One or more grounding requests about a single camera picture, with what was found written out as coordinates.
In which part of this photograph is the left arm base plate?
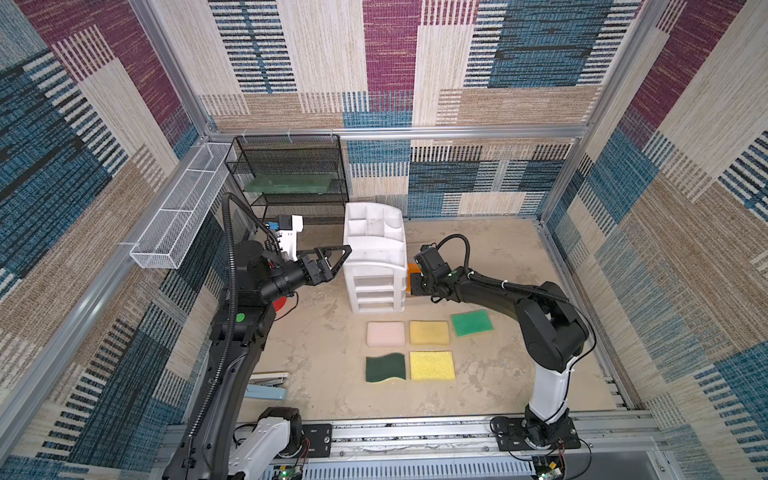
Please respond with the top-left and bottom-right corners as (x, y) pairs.
(300, 423), (333, 460)

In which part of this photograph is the light blue stapler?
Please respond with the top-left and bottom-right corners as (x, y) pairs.
(244, 372), (289, 401)

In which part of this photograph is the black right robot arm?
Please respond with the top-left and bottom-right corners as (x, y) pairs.
(411, 245), (593, 453)

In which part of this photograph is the aluminium front rail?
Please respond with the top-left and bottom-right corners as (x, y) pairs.
(149, 413), (679, 480)

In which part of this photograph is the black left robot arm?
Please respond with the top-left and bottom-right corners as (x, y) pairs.
(162, 240), (352, 479)

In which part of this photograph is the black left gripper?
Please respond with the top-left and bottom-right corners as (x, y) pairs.
(258, 247), (351, 306)

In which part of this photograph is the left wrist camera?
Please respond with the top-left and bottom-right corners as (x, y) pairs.
(267, 215), (304, 261)

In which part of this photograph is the pale yellow cellulose sponge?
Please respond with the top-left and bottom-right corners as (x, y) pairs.
(409, 351), (455, 381)

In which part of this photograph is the black wire mesh shelf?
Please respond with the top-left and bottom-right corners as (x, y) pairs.
(226, 134), (349, 225)

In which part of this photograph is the red pen cup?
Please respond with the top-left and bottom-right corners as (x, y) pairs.
(273, 296), (287, 312)

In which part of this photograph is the orange sponge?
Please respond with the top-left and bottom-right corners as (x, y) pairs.
(406, 263), (421, 295)

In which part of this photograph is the pink sponge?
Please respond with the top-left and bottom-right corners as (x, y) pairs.
(366, 322), (406, 348)

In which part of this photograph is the green board on shelf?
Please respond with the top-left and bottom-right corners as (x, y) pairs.
(244, 174), (334, 194)

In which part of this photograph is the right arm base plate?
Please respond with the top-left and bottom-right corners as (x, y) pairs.
(489, 415), (582, 452)

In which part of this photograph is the dark green scouring sponge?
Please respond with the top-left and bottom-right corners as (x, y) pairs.
(365, 353), (407, 383)

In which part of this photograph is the white wire mesh basket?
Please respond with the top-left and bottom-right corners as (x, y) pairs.
(130, 143), (231, 270)

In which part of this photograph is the white plastic drawer organizer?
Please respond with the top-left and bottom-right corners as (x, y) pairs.
(343, 202), (408, 313)

